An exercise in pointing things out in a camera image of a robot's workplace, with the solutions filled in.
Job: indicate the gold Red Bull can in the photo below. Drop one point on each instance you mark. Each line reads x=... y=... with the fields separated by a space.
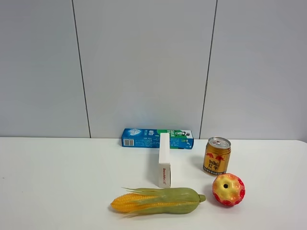
x=217 y=155

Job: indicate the red yellow dimpled ball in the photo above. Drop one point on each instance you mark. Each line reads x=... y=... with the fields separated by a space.
x=228 y=189

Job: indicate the blue green toothpaste box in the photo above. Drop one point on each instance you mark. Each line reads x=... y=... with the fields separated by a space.
x=150 y=138

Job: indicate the white rectangular box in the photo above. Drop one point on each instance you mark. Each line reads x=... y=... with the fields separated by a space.
x=164 y=166

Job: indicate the toy corn cob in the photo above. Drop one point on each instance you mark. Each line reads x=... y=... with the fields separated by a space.
x=149 y=201

